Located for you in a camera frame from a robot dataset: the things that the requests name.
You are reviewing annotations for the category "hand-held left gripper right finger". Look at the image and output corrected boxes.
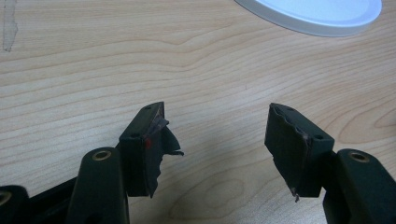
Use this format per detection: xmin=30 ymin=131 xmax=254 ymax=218
xmin=263 ymin=103 xmax=335 ymax=203

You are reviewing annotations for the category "white round plate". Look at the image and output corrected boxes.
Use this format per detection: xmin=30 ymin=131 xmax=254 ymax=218
xmin=233 ymin=0 xmax=383 ymax=38

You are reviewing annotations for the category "clear tape strip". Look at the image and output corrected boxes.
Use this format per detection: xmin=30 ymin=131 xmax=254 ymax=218
xmin=1 ymin=0 xmax=19 ymax=53

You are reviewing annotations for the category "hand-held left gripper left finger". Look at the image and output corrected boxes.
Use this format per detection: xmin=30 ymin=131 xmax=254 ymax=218
xmin=118 ymin=101 xmax=185 ymax=199

